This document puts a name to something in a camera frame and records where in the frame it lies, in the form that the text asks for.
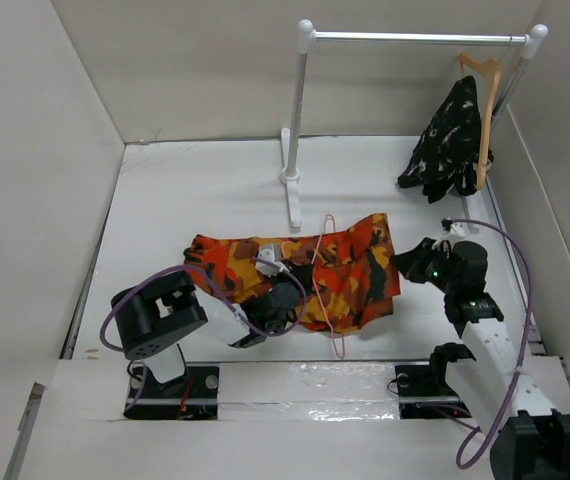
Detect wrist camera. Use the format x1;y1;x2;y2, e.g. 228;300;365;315
432;218;466;253
255;243;286;277

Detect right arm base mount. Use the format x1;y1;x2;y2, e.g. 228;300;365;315
387;343;473;420

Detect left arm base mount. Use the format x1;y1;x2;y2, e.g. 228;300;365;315
124;363;220;421

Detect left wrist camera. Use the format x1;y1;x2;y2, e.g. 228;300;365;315
255;243;286;277

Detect wooden hanger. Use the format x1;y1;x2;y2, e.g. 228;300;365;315
458;53;501;191

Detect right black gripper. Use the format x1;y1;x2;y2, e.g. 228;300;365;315
389;237;458;295

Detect white clothes rack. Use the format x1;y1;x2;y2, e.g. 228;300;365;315
279;19;549;231

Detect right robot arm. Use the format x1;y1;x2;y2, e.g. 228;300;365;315
392;238;570;479

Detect pink wire hanger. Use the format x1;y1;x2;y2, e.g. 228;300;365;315
309;213;347;360

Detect black white patterned garment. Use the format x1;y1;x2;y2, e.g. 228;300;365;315
397;75;482;204

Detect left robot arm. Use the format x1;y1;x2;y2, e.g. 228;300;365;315
99;259;312;397

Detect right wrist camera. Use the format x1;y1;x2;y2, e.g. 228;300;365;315
432;218;466;253

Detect orange camouflage trousers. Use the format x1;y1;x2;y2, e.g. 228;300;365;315
184;213;400;334

